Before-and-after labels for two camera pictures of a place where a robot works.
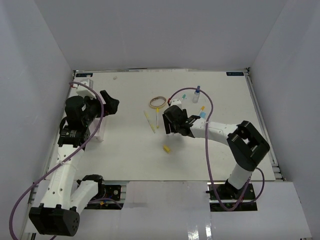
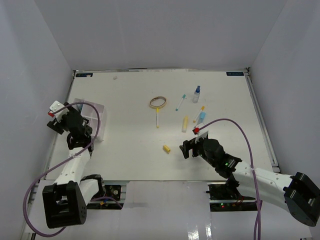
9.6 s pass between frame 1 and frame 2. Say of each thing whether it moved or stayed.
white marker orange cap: stayed
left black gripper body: moved
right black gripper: moved
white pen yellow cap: stayed
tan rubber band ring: stayed
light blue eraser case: stayed
